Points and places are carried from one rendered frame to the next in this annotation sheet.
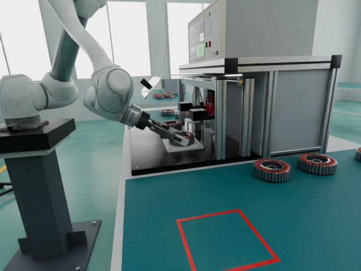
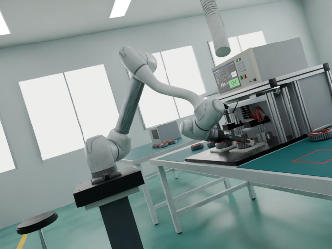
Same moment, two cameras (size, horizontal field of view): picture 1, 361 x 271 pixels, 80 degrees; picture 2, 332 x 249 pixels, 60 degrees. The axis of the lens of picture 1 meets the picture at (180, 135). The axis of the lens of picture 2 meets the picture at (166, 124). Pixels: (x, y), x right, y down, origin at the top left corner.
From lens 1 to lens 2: 0.94 m
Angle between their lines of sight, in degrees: 18
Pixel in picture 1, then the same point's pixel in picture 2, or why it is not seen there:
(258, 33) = (274, 62)
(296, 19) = (292, 50)
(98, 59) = (197, 98)
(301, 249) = not seen: outside the picture
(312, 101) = (323, 92)
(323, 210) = not seen: outside the picture
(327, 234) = not seen: outside the picture
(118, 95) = (221, 113)
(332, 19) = (285, 37)
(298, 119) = (319, 105)
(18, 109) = (106, 161)
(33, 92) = (111, 146)
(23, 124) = (110, 173)
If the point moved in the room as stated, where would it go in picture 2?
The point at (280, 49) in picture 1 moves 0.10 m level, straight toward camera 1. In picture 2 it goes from (290, 68) to (293, 66)
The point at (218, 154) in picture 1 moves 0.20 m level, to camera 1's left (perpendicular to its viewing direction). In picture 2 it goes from (282, 139) to (248, 150)
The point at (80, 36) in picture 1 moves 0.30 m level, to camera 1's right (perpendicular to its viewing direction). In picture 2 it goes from (175, 89) to (227, 74)
